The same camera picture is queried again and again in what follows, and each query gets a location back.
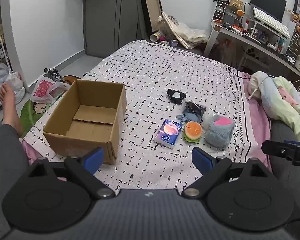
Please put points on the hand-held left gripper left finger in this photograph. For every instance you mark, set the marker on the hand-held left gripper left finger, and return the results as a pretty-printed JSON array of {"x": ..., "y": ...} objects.
[{"x": 95, "y": 158}]

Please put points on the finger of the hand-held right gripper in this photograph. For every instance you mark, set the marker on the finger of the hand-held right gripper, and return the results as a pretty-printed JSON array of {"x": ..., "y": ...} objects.
[{"x": 280, "y": 151}]

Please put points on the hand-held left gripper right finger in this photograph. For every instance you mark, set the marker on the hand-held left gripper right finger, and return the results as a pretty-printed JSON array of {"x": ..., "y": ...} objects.
[{"x": 202, "y": 158}]

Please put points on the brown cardboard box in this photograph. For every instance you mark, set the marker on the brown cardboard box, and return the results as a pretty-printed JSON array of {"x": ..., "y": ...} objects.
[{"x": 77, "y": 143}]

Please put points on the grey and pink plush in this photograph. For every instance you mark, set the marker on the grey and pink plush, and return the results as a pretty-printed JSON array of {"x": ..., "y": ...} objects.
[{"x": 217, "y": 135}]

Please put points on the burger plush toy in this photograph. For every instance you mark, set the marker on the burger plush toy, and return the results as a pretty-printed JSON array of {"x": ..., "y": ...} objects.
[{"x": 193, "y": 130}]

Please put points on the purple tissue pack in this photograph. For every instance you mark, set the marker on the purple tissue pack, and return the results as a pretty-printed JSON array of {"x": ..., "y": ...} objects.
[{"x": 168, "y": 133}]

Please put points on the plastic bag with blue knit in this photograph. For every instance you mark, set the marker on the plastic bag with blue knit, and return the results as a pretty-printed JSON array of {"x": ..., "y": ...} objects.
[{"x": 193, "y": 108}]

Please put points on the pink bed sheet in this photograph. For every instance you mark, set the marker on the pink bed sheet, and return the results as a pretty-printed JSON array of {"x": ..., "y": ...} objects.
[{"x": 257, "y": 120}]

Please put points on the pastel duvet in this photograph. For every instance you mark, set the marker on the pastel duvet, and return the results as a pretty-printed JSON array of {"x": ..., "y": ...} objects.
[{"x": 277, "y": 97}]

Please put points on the black frilly scrunchie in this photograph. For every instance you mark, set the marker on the black frilly scrunchie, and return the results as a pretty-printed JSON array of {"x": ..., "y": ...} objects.
[{"x": 172, "y": 97}]

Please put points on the green floor mat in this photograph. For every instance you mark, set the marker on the green floor mat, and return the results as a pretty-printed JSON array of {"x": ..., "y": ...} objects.
[{"x": 30, "y": 112}]

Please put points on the pink printed plastic bag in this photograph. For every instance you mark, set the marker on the pink printed plastic bag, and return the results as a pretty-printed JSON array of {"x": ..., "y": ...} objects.
[{"x": 43, "y": 90}]

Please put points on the black sneakers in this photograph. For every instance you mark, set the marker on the black sneakers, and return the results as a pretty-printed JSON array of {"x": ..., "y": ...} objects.
[{"x": 52, "y": 74}]

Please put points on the person's left leg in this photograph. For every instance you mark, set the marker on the person's left leg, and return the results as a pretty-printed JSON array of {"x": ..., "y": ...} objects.
[{"x": 10, "y": 110}]

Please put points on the white black-dashed bedspread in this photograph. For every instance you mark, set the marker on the white black-dashed bedspread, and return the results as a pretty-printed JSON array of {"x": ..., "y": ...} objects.
[{"x": 145, "y": 67}]

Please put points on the white tied plastic bag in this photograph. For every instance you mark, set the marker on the white tied plastic bag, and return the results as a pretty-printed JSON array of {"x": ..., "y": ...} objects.
[{"x": 15, "y": 85}]

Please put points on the orange bag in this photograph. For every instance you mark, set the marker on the orange bag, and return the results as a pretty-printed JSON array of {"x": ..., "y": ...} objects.
[{"x": 225, "y": 48}]

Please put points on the white desk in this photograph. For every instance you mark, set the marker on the white desk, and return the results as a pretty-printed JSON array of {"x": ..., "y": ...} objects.
[{"x": 242, "y": 38}]

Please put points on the lilac small box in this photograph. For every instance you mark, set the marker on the lilac small box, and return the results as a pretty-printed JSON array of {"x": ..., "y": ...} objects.
[{"x": 174, "y": 42}]

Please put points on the white keyboard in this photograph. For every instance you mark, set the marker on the white keyboard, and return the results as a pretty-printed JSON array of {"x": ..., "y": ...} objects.
[{"x": 270, "y": 21}]

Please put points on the paper tube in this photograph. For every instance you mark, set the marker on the paper tube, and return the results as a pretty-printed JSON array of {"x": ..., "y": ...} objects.
[{"x": 155, "y": 37}]

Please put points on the cream printed tote bag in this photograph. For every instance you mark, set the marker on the cream printed tote bag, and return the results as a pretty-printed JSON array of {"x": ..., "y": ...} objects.
[{"x": 173, "y": 30}]

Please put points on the grey wardrobe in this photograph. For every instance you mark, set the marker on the grey wardrobe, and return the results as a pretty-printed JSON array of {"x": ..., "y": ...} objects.
[{"x": 102, "y": 17}]

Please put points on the small drawer organizer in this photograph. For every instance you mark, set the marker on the small drawer organizer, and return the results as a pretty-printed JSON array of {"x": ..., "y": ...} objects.
[{"x": 221, "y": 8}]

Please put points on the black monitor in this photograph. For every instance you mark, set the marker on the black monitor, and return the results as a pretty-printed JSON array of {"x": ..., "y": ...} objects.
[{"x": 267, "y": 0}]

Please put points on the black picture frame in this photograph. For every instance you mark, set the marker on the black picture frame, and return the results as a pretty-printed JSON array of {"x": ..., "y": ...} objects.
[{"x": 152, "y": 7}]

